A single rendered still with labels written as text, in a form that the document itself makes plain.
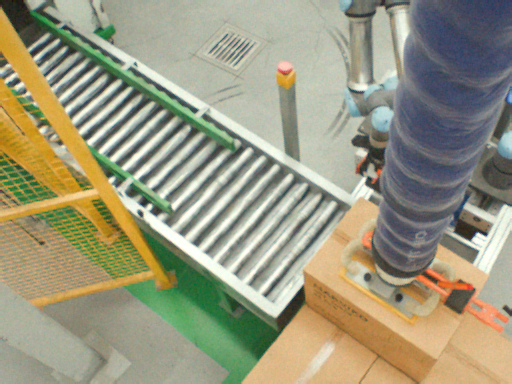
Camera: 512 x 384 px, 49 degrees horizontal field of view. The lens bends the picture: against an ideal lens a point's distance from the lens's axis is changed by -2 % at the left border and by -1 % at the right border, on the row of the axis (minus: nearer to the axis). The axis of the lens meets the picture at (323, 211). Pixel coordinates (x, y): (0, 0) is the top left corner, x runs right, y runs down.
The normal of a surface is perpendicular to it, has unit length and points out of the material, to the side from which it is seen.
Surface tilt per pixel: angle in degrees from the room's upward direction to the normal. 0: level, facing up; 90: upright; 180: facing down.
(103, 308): 0
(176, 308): 0
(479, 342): 0
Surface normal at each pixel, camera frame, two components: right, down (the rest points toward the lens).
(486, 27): -0.16, 0.91
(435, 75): -0.51, 0.56
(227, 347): 0.00, -0.47
